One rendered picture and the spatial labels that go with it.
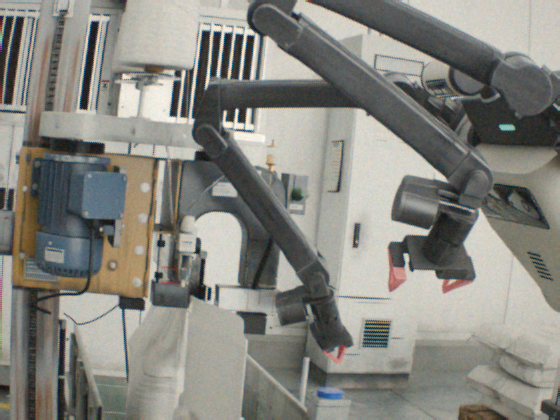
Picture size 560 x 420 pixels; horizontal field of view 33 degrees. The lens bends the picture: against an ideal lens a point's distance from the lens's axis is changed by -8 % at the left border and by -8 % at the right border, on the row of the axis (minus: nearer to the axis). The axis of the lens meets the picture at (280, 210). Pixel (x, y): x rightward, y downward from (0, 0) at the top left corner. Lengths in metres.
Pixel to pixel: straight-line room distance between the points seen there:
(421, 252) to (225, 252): 3.56
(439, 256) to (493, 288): 5.56
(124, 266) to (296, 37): 1.01
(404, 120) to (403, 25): 0.14
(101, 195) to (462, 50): 0.84
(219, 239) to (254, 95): 3.10
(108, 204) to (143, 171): 0.28
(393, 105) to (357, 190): 4.55
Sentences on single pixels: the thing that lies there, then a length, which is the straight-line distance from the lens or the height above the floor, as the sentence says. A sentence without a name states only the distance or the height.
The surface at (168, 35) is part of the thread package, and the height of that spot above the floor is 1.59.
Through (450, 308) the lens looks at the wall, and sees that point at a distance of 6.94.
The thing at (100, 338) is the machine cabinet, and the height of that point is 0.37.
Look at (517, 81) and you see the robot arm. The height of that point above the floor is 1.51.
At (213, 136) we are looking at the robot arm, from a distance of 1.96.
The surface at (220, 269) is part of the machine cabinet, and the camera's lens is 5.06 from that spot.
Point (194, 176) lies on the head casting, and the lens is 2.22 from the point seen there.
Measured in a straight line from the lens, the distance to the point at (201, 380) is 1.90.
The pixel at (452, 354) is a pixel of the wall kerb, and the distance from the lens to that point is 6.98.
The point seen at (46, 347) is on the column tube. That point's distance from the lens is 2.30.
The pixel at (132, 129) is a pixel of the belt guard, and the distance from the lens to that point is 2.04.
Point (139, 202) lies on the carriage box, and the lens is 2.21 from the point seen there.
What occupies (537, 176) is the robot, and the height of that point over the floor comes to 1.38.
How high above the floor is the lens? 1.37
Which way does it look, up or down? 3 degrees down
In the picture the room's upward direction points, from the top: 6 degrees clockwise
